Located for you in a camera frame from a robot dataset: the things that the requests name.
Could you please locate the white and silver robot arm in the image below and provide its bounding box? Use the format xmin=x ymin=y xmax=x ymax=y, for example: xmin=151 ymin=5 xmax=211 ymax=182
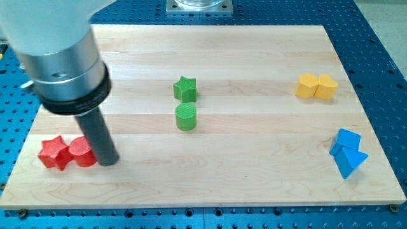
xmin=1 ymin=0 xmax=113 ymax=115

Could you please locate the wooden board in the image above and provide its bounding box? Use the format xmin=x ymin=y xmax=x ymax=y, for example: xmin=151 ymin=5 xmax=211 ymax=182
xmin=1 ymin=25 xmax=406 ymax=209

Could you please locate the green cylinder block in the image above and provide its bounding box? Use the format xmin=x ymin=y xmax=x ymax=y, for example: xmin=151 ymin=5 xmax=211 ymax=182
xmin=175 ymin=103 xmax=197 ymax=131

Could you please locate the green star block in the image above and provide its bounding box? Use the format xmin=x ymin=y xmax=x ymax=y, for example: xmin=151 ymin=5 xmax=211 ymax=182
xmin=173 ymin=76 xmax=198 ymax=103

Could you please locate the yellow hexagon block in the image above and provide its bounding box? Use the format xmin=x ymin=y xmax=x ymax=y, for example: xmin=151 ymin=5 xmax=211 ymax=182
xmin=294 ymin=73 xmax=319 ymax=99

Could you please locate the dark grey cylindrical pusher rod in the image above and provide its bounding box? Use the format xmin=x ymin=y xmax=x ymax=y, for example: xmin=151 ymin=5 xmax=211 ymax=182
xmin=75 ymin=107 xmax=119 ymax=166

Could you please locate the yellow heart block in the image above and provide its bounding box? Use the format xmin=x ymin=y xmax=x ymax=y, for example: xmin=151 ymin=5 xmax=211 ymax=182
xmin=314 ymin=74 xmax=338 ymax=100

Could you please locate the red cylinder block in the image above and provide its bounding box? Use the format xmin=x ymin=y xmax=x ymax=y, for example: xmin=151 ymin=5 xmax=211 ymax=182
xmin=69 ymin=136 xmax=97 ymax=167

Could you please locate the blue cube block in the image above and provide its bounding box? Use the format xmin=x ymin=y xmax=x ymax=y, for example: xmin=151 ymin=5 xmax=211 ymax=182
xmin=329 ymin=128 xmax=361 ymax=156

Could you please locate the blue triangle block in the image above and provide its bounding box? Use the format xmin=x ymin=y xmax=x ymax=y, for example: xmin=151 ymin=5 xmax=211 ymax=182
xmin=335 ymin=147 xmax=368 ymax=179

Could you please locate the red star block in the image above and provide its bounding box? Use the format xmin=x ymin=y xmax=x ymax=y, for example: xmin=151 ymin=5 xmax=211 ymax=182
xmin=38 ymin=135 xmax=73 ymax=170

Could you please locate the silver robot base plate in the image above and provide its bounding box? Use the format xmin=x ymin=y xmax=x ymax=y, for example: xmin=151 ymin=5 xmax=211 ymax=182
xmin=165 ymin=0 xmax=233 ymax=14

